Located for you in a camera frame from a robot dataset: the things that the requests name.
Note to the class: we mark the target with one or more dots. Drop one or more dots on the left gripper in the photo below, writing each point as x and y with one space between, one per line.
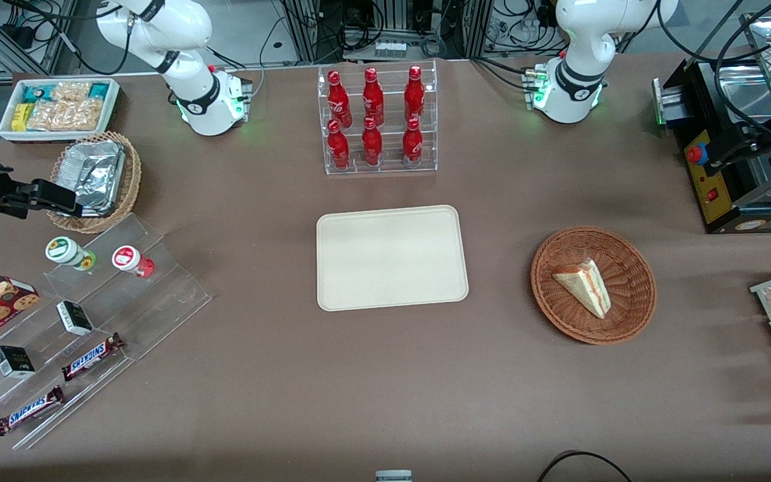
753 139

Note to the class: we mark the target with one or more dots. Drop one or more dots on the triangular sandwich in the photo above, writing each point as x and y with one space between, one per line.
586 284

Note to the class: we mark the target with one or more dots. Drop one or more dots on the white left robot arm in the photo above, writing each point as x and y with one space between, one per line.
576 87

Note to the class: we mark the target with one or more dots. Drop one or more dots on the aluminium foil tray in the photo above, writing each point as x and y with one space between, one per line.
94 174

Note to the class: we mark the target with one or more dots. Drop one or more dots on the light wicker basket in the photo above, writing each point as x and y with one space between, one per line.
132 174

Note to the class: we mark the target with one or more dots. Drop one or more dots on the brown wicker basket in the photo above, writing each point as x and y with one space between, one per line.
559 308

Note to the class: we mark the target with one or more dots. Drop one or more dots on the beige plastic tray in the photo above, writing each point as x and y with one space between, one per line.
392 258

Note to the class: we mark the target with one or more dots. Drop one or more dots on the green lid yoghurt cup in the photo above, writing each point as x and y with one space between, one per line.
63 250

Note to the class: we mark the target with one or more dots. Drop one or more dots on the black oven machine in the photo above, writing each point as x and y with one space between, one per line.
690 100

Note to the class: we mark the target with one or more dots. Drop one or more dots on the white plastic bin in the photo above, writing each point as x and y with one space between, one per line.
5 127

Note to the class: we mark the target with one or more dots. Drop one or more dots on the yellow snack packet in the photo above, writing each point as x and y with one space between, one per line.
21 117

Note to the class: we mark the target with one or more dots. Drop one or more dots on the clear nut snack bag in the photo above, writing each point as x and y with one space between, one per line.
64 116
71 91

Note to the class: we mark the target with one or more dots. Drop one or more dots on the red lid yoghurt cup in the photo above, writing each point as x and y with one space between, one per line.
126 258

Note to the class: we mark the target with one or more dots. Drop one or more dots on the teal snack packet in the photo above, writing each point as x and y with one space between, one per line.
37 93
99 90

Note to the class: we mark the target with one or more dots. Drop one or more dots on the small black carton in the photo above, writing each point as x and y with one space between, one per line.
75 318
14 362

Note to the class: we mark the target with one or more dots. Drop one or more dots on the Snickers chocolate bar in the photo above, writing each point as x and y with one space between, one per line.
29 410
92 357

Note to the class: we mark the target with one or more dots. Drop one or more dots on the clear acrylic stepped shelf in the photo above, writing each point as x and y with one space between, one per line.
171 301

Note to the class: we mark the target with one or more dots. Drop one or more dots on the red cola bottle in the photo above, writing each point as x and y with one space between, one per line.
372 144
338 147
414 97
338 100
373 100
413 144

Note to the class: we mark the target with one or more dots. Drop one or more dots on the clear acrylic bottle rack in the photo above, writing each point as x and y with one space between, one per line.
391 167

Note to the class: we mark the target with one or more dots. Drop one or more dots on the white power strip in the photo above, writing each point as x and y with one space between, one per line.
390 49

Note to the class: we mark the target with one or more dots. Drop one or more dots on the small grey white device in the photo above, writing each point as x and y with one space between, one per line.
393 476

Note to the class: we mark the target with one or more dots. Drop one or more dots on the aluminium frame rack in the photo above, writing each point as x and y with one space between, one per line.
308 33

